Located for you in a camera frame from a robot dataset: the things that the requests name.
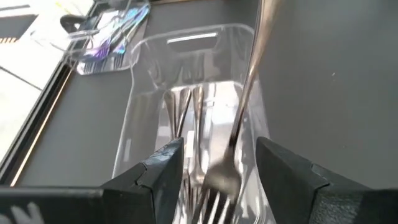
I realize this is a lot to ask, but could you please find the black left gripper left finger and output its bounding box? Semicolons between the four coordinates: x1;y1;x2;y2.
0;137;185;224

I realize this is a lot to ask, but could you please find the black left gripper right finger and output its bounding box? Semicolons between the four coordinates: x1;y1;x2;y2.
255;136;398;224

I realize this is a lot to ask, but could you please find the clear plastic bin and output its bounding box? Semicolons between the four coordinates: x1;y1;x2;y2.
111;23;277;224
30;0;152;76

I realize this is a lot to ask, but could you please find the hazard-striped floor mat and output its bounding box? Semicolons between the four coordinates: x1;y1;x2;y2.
0;14;39;45

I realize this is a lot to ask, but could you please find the black aluminium rig frame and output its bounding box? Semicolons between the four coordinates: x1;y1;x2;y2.
0;60;75;187

